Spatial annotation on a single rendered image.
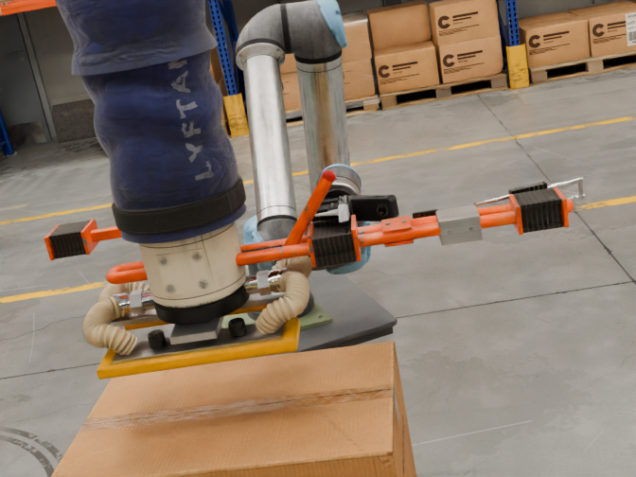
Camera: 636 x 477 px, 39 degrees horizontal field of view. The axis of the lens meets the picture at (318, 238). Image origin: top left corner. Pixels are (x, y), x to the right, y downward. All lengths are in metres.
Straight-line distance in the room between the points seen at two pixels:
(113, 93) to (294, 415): 0.65
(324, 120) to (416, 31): 7.00
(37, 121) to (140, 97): 9.19
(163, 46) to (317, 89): 0.84
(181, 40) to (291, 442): 0.69
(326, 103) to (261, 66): 0.22
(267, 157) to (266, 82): 0.19
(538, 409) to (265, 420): 1.87
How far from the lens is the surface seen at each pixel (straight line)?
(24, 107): 10.62
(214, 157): 1.47
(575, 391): 3.48
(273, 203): 1.90
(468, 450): 3.19
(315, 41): 2.14
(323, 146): 2.26
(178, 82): 1.44
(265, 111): 2.01
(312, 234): 1.55
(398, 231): 1.53
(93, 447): 1.72
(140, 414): 1.78
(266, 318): 1.49
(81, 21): 1.43
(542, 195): 1.56
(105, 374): 1.55
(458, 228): 1.53
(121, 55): 1.41
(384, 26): 9.16
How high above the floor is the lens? 1.75
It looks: 19 degrees down
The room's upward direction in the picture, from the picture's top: 11 degrees counter-clockwise
